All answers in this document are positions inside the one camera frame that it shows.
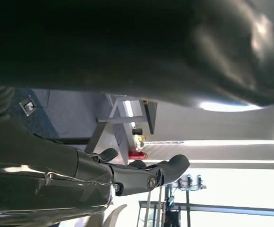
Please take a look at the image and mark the metal floor socket box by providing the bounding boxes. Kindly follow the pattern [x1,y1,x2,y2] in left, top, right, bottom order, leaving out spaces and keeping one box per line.
[19,95,37,117]

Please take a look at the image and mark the metal stand with black devices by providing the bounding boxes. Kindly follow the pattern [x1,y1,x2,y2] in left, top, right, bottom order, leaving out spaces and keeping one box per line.
[137,174,208,227]

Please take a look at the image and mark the white curved panel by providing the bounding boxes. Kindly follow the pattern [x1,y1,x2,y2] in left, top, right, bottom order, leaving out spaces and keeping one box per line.
[101,204,128,227]

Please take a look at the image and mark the green table with white legs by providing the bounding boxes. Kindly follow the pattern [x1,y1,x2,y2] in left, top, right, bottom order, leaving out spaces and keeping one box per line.
[85,94,158,165]

